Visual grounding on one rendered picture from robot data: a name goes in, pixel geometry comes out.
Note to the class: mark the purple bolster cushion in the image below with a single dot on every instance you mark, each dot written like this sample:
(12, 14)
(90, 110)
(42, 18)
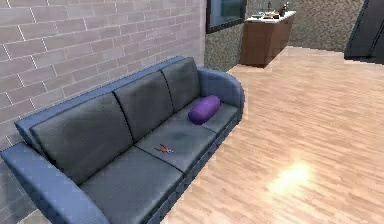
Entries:
(204, 109)

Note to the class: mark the small red tool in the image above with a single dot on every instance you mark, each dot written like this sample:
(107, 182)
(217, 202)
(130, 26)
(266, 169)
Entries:
(163, 149)

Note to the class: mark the blue grey sofa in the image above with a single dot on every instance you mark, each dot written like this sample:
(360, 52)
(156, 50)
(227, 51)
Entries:
(133, 160)

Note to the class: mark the brown cabinet with white top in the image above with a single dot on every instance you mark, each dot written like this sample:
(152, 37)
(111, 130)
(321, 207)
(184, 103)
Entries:
(263, 41)

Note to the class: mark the black framed window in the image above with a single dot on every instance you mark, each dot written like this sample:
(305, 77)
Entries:
(225, 13)

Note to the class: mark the flat dish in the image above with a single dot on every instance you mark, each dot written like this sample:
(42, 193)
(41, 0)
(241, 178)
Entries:
(258, 15)

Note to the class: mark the dark bottle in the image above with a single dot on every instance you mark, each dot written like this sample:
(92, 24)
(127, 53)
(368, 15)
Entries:
(284, 8)

